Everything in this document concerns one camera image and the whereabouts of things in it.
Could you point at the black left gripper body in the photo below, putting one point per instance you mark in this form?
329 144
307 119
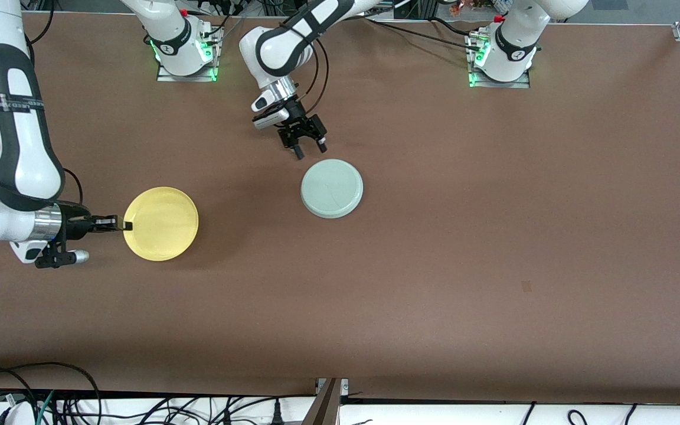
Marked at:
296 124

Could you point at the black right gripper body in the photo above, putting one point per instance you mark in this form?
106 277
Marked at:
74 225

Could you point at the pale green round plate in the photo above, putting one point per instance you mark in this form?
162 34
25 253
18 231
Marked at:
331 189

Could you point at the yellow round plate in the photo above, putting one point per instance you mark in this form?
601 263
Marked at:
163 224

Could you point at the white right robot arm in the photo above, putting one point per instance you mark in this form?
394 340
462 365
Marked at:
18 147

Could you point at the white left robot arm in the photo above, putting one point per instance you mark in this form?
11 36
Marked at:
281 66

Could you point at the brown table cover mat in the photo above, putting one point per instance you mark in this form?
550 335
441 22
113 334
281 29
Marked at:
434 206

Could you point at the small orange object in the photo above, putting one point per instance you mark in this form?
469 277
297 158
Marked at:
457 6

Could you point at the black plug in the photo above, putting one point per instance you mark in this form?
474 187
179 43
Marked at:
278 413

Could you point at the white lower shelf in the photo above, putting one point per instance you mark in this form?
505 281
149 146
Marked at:
434 416

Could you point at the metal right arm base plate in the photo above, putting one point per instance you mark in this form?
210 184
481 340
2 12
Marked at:
189 78

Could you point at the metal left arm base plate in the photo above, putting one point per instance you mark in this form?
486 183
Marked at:
502 85

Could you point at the metal corner bracket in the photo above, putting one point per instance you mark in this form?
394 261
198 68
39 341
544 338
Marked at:
345 386

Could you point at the aluminium profile post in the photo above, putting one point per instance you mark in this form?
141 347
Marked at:
325 407

